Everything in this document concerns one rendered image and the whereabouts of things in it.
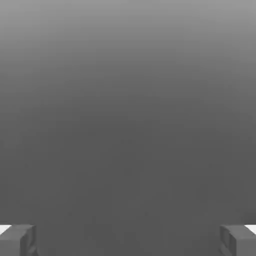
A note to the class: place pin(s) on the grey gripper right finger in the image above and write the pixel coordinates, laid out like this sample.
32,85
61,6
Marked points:
241,242

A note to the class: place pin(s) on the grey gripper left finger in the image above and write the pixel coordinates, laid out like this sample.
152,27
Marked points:
14,242

